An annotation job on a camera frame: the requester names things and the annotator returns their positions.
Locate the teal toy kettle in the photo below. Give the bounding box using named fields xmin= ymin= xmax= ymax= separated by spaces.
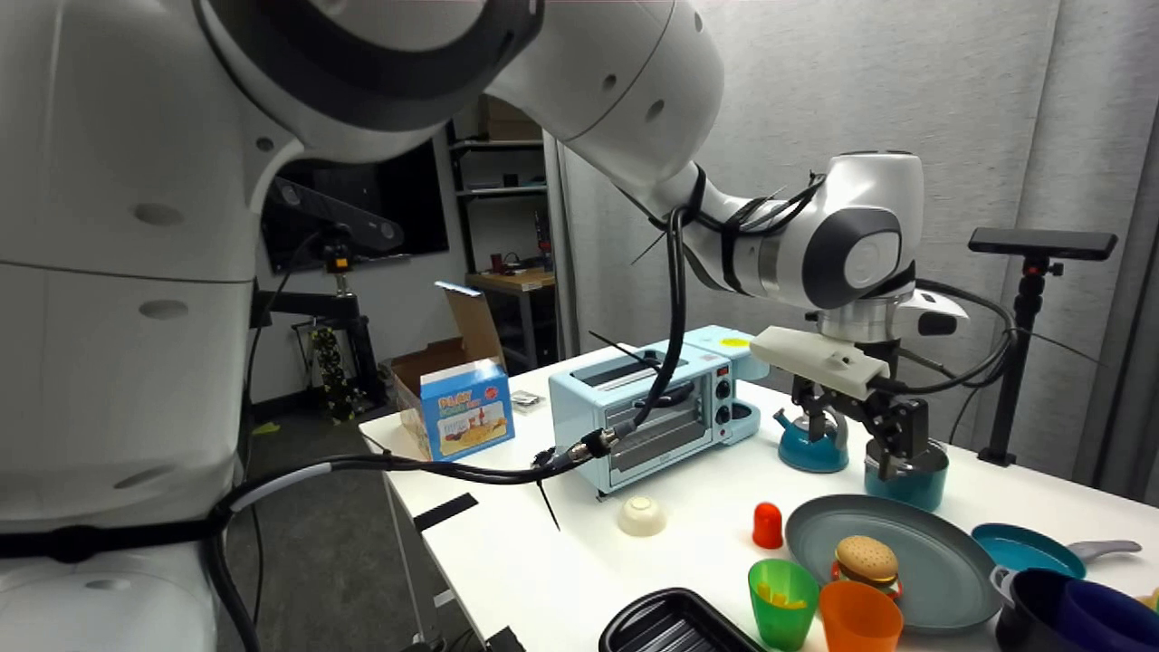
xmin=774 ymin=413 xmax=849 ymax=473

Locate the black plastic ridged tray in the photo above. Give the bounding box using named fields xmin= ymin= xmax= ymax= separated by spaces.
xmin=599 ymin=587 xmax=761 ymax=652

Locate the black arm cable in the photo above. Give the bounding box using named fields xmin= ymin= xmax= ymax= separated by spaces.
xmin=202 ymin=197 xmax=693 ymax=652

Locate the black tape strip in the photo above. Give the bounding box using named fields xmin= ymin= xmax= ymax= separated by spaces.
xmin=413 ymin=494 xmax=480 ymax=533

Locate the small red cup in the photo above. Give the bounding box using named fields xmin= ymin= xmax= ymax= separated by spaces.
xmin=749 ymin=504 xmax=782 ymax=550

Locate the toy burger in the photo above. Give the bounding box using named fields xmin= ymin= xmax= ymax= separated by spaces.
xmin=831 ymin=537 xmax=901 ymax=596

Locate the cardboard box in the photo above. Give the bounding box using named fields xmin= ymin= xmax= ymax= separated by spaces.
xmin=383 ymin=282 xmax=507 ymax=410

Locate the orange plastic cup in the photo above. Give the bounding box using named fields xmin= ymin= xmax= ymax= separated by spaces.
xmin=819 ymin=580 xmax=905 ymax=652

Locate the green plastic cup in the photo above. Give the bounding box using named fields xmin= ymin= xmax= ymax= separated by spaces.
xmin=748 ymin=558 xmax=819 ymax=652

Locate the teal toy pot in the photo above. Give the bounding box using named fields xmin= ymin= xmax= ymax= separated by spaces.
xmin=866 ymin=443 xmax=951 ymax=510

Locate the dark blue bowl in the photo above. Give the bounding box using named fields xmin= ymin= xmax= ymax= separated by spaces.
xmin=992 ymin=567 xmax=1159 ymax=652

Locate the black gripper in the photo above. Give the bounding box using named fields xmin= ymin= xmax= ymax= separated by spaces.
xmin=791 ymin=378 xmax=930 ymax=461

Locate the blue toy box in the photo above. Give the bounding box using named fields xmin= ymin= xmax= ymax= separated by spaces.
xmin=422 ymin=357 xmax=516 ymax=461

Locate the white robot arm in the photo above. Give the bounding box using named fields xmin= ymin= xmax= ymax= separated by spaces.
xmin=0 ymin=0 xmax=923 ymax=652

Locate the teal toy frying pan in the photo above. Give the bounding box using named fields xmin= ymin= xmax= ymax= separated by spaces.
xmin=971 ymin=521 xmax=1143 ymax=580

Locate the white round toy bun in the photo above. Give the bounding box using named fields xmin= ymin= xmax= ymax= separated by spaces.
xmin=616 ymin=495 xmax=667 ymax=537

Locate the light blue toy toaster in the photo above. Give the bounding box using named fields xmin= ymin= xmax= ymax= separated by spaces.
xmin=549 ymin=325 xmax=769 ymax=494

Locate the black camera on tripod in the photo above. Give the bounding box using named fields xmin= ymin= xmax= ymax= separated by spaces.
xmin=969 ymin=227 xmax=1117 ymax=466

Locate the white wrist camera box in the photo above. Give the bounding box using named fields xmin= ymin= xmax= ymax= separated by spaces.
xmin=749 ymin=325 xmax=893 ymax=402

